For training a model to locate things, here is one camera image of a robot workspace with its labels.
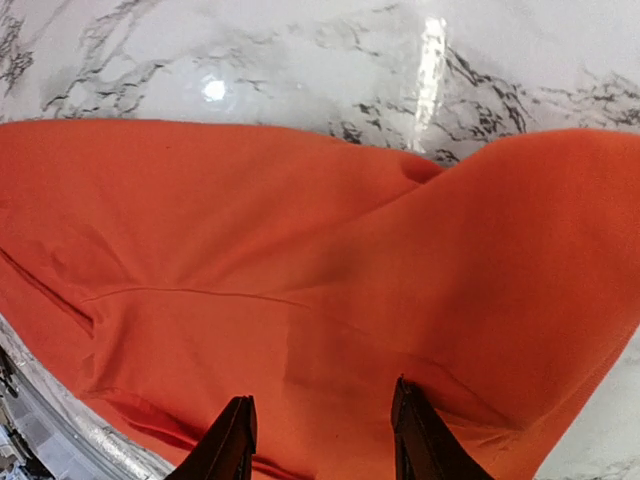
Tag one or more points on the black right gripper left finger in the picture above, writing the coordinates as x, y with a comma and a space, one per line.
226, 450

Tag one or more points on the aluminium front frame rail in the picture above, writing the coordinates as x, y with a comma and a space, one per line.
53, 435

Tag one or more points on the orange t-shirt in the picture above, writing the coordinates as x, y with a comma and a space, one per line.
158, 269

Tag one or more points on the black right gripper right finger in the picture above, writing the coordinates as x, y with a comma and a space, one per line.
425, 449

